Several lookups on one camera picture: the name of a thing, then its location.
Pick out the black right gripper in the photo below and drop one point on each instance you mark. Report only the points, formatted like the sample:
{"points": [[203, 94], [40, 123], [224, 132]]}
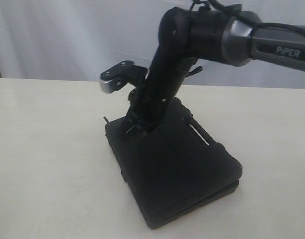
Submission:
{"points": [[149, 104]]}

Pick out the black plastic tool case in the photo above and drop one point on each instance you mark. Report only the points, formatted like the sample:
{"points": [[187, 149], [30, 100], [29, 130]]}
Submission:
{"points": [[174, 167]]}

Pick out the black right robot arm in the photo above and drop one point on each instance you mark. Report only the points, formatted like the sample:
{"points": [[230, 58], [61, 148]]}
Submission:
{"points": [[226, 35]]}

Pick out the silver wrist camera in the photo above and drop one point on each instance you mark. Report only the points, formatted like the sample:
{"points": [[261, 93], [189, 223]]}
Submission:
{"points": [[125, 72]]}

